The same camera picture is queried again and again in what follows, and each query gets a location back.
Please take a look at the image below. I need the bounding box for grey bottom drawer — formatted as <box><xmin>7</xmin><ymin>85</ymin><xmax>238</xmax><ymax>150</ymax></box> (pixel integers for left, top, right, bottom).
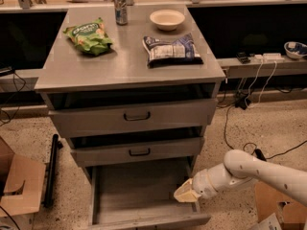
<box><xmin>88</xmin><ymin>157</ymin><xmax>210</xmax><ymax>230</ymax></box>

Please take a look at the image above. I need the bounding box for grey drawer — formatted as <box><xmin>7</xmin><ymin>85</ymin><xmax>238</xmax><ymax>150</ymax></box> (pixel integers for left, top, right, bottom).
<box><xmin>88</xmin><ymin>157</ymin><xmax>210</xmax><ymax>230</ymax></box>
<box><xmin>49</xmin><ymin>99</ymin><xmax>217</xmax><ymax>138</ymax></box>
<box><xmin>71</xmin><ymin>137</ymin><xmax>204</xmax><ymax>167</ymax></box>

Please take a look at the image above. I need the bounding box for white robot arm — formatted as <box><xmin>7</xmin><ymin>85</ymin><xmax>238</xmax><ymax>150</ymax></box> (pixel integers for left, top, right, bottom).
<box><xmin>174</xmin><ymin>149</ymin><xmax>307</xmax><ymax>206</ymax></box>

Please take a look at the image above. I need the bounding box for grey middle drawer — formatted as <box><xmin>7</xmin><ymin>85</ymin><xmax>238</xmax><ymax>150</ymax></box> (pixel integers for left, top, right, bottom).
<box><xmin>71</xmin><ymin>137</ymin><xmax>204</xmax><ymax>167</ymax></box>

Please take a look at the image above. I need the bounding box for grey drawer cabinet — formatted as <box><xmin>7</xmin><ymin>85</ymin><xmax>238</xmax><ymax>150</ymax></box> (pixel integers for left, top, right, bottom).
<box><xmin>34</xmin><ymin>4</ymin><xmax>226</xmax><ymax>184</ymax></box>

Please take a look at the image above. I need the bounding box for grey top drawer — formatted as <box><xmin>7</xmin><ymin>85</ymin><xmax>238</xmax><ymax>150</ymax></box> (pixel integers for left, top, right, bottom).
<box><xmin>49</xmin><ymin>99</ymin><xmax>217</xmax><ymax>138</ymax></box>

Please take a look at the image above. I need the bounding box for black bar right floor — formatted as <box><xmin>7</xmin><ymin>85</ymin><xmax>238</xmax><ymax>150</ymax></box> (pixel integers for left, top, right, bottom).
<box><xmin>254</xmin><ymin>149</ymin><xmax>267</xmax><ymax>161</ymax></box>

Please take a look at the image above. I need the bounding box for black bar floor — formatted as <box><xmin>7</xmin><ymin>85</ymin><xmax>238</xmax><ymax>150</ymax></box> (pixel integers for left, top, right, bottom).
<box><xmin>43</xmin><ymin>134</ymin><xmax>62</xmax><ymax>208</ymax></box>
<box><xmin>254</xmin><ymin>149</ymin><xmax>267</xmax><ymax>161</ymax></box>

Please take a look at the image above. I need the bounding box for black power adapter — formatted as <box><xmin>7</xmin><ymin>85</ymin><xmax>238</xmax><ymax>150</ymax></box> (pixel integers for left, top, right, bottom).
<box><xmin>235</xmin><ymin>97</ymin><xmax>251</xmax><ymax>110</ymax></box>

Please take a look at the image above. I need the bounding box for right cardboard box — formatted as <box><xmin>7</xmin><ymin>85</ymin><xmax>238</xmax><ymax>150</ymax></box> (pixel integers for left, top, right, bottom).
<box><xmin>254</xmin><ymin>182</ymin><xmax>307</xmax><ymax>230</ymax></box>

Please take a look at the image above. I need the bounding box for cardboard box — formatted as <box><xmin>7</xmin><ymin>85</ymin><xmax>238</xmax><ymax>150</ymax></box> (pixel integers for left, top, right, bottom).
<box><xmin>0</xmin><ymin>137</ymin><xmax>46</xmax><ymax>216</ymax></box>
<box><xmin>254</xmin><ymin>182</ymin><xmax>307</xmax><ymax>230</ymax></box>

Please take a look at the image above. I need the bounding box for black bar left floor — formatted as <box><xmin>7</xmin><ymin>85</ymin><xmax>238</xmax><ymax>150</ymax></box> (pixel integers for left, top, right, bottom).
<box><xmin>43</xmin><ymin>134</ymin><xmax>62</xmax><ymax>208</ymax></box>

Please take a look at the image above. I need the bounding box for blue white snack bag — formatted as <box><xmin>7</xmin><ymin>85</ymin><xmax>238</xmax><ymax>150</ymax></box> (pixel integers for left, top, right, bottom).
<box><xmin>142</xmin><ymin>34</ymin><xmax>203</xmax><ymax>68</ymax></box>

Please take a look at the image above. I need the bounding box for black phone on ledge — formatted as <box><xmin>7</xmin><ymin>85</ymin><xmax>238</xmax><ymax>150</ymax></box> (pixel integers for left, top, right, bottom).
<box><xmin>237</xmin><ymin>52</ymin><xmax>250</xmax><ymax>64</ymax></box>

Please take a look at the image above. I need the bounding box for white power strip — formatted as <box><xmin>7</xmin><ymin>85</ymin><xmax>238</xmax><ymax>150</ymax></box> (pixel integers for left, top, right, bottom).
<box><xmin>254</xmin><ymin>53</ymin><xmax>284</xmax><ymax>61</ymax></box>

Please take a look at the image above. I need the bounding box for left cardboard box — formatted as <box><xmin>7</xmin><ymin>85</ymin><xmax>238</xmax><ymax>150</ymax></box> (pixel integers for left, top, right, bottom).
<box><xmin>0</xmin><ymin>137</ymin><xmax>46</xmax><ymax>216</ymax></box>

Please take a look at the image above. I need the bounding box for white empty bowl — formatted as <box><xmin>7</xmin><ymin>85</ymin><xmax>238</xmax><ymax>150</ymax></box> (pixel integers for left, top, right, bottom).
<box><xmin>150</xmin><ymin>10</ymin><xmax>185</xmax><ymax>31</ymax></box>

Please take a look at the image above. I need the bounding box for blue patterned bowl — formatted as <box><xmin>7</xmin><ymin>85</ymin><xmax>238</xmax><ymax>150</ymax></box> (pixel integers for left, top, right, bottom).
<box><xmin>284</xmin><ymin>41</ymin><xmax>307</xmax><ymax>59</ymax></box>

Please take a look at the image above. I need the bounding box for green chip bag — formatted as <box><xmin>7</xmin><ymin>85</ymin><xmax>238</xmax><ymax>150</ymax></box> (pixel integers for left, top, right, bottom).
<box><xmin>63</xmin><ymin>17</ymin><xmax>112</xmax><ymax>56</ymax></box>

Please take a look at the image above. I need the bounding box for silver soda can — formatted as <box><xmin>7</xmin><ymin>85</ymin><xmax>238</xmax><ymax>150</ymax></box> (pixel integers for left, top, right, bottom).
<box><xmin>113</xmin><ymin>0</ymin><xmax>128</xmax><ymax>25</ymax></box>

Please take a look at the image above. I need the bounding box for black floor cable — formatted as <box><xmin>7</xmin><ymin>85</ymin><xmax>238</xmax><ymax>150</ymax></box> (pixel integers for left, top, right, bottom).
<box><xmin>223</xmin><ymin>103</ymin><xmax>307</xmax><ymax>161</ymax></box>

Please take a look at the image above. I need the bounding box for white charging cable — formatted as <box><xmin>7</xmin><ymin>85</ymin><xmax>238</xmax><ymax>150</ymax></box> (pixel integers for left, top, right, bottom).
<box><xmin>246</xmin><ymin>59</ymin><xmax>278</xmax><ymax>108</ymax></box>

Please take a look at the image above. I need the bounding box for black cables left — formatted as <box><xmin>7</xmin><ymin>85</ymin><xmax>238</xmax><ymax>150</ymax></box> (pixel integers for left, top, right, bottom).
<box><xmin>0</xmin><ymin>70</ymin><xmax>28</xmax><ymax>127</ymax></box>

